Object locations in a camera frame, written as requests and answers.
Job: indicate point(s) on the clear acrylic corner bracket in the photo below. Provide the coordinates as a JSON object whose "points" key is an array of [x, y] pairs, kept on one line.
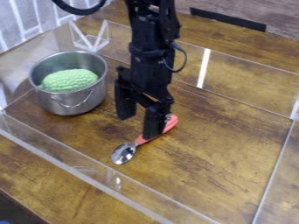
{"points": [[86, 41]]}

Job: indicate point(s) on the stainless steel pot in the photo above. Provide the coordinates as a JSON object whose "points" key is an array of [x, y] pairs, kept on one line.
{"points": [[79, 101]]}

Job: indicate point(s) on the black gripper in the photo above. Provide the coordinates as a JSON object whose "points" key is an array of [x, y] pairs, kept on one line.
{"points": [[142, 84]]}

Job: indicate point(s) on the black strip on table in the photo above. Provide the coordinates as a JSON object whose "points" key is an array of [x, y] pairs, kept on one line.
{"points": [[229, 19]]}

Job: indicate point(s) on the clear acrylic tray enclosure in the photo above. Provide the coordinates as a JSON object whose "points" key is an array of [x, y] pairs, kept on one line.
{"points": [[185, 150]]}

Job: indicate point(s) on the green bumpy toy gourd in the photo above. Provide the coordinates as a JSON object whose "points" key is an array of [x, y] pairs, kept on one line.
{"points": [[69, 80]]}

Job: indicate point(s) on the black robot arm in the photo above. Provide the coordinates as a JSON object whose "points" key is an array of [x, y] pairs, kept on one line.
{"points": [[154, 23]]}

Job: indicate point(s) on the pink handled metal spoon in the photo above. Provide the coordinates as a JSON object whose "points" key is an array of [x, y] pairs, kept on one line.
{"points": [[126, 150]]}

